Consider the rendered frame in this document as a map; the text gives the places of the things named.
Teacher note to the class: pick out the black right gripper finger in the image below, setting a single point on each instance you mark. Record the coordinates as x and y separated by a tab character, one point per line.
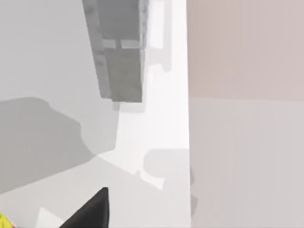
95	211

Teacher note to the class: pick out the yellow object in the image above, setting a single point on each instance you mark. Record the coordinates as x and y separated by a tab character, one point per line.
4	222

